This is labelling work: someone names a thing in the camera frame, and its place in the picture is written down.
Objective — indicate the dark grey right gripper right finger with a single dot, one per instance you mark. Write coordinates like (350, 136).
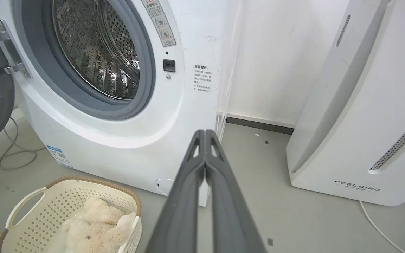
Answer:
(230, 211)

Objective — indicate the white front-load washing machine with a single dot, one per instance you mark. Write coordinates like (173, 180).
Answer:
(93, 105)

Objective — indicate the white Feelbird air purifier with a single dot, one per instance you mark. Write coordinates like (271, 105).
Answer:
(367, 105)

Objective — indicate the cream plush toy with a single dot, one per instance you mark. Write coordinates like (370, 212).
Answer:
(95, 228)

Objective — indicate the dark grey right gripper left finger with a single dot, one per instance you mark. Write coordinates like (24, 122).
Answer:
(181, 207)

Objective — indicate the cream perforated laundry basket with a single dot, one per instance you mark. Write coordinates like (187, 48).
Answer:
(47, 214)

